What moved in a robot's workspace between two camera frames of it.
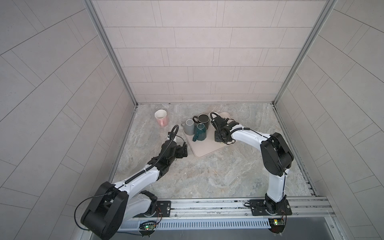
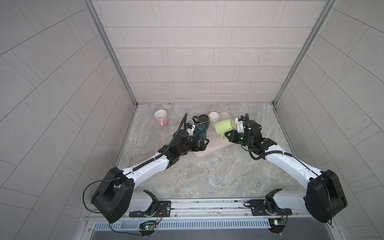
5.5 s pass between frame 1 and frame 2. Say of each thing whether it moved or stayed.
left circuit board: stayed
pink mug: stayed
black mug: stayed
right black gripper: moved
